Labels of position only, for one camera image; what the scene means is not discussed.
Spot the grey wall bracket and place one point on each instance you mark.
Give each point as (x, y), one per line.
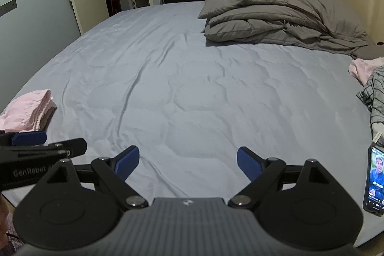
(9, 6)

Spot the black smartphone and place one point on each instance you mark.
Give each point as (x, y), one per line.
(375, 184)

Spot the grey striped garment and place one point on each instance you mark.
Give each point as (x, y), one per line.
(376, 88)

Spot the grey pillow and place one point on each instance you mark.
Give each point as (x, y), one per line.
(370, 51)

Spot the red stool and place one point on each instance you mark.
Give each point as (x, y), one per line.
(115, 5)

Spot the grey folded duvet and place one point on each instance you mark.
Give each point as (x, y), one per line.
(270, 13)

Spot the beige folded cloth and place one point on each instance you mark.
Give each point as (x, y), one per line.
(48, 117)

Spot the small pink cloth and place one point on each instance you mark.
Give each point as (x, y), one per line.
(361, 68)

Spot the pink embroidered garment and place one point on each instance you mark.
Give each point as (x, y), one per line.
(24, 112)

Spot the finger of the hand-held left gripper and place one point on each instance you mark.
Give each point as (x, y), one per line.
(72, 146)
(30, 138)

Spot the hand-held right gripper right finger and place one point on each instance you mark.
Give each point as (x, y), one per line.
(249, 163)

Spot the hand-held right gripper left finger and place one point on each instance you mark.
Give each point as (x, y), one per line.
(127, 163)

